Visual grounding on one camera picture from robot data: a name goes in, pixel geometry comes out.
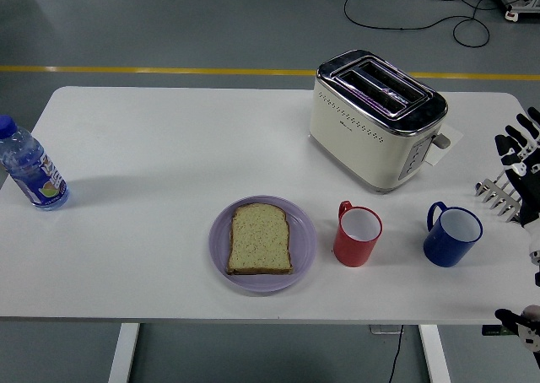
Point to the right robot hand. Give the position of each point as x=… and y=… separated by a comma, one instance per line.
x=529, y=189

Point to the blue enamel cup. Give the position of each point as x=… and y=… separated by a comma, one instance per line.
x=449, y=248

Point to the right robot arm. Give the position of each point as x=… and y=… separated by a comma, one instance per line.
x=525, y=326

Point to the red enamel cup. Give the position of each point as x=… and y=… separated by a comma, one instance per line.
x=353, y=248

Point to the bread slice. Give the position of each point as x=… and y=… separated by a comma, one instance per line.
x=259, y=241

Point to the white paper sheet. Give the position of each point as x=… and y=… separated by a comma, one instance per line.
x=452, y=138

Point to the black table control panel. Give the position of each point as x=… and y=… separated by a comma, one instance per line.
x=491, y=330

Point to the cream chrome toaster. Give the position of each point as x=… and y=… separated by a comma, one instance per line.
x=358, y=147

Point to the white table leg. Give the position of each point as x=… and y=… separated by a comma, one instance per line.
x=124, y=353
x=433, y=353

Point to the grey power box under table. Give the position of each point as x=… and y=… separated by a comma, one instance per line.
x=381, y=329

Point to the purple round plate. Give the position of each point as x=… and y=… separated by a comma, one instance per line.
x=301, y=239

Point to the plastic water bottle blue cap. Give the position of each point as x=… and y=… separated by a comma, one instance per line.
x=36, y=176

